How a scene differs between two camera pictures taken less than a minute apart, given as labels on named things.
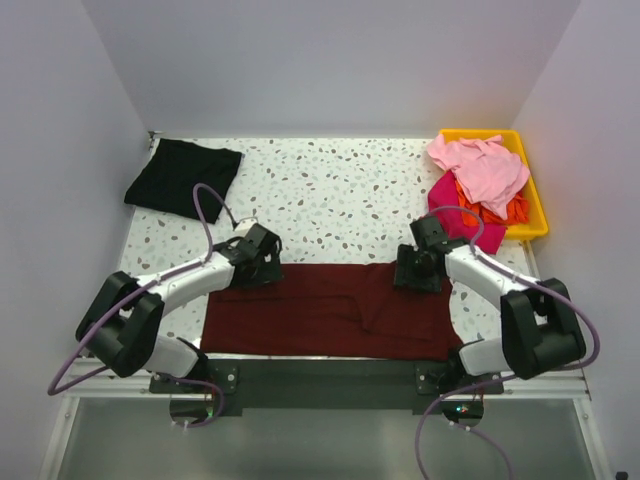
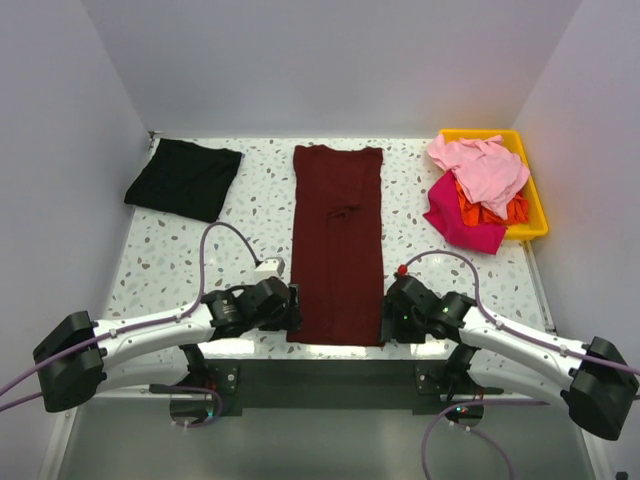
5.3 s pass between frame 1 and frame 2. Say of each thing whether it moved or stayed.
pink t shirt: stayed
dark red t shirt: moved
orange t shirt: stayed
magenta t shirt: stayed
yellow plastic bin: stayed
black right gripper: moved
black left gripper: moved
